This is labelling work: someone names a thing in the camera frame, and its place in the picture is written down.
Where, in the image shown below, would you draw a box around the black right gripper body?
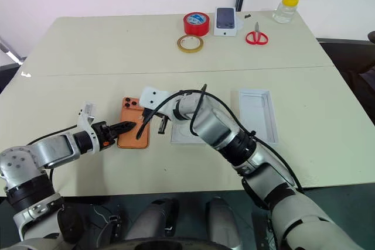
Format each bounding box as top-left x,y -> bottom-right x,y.
142,108 -> 165,122

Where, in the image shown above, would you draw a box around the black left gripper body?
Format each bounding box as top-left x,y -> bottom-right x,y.
90,121 -> 119,150

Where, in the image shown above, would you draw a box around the orange smartphone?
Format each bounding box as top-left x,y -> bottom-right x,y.
117,95 -> 151,150

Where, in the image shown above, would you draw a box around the white box tray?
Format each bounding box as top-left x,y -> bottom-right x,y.
170,114 -> 206,145

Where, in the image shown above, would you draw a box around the white box lid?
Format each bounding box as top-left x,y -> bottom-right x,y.
238,88 -> 279,145

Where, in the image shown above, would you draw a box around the white box with phone print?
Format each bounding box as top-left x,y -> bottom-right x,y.
213,6 -> 238,37

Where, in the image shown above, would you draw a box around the clear jar with yellow lid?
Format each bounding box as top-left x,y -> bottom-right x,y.
272,0 -> 302,25

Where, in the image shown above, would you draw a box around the tan tape roll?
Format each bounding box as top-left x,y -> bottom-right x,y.
176,34 -> 205,54

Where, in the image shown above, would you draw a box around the dark grey rounded shape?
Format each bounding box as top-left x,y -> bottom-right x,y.
122,198 -> 180,242

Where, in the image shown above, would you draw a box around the red tape roll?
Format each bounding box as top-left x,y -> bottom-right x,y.
183,12 -> 210,37

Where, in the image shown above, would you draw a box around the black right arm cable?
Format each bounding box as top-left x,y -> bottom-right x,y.
149,83 -> 305,194

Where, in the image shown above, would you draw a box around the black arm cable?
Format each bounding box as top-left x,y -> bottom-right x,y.
26,125 -> 80,188
149,83 -> 305,194

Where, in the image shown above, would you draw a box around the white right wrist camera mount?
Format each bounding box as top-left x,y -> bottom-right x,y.
139,85 -> 177,117

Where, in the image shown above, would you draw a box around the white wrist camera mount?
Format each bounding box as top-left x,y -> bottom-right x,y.
139,85 -> 177,117
76,101 -> 102,156

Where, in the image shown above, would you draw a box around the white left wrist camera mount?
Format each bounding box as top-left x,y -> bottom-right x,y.
76,101 -> 102,156

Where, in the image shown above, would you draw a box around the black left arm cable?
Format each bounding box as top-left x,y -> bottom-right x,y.
26,125 -> 80,188

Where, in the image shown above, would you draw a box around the silver metal frame bar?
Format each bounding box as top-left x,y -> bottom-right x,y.
0,36 -> 25,66

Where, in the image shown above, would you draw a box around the red handled scissors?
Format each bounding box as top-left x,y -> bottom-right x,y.
245,21 -> 270,47

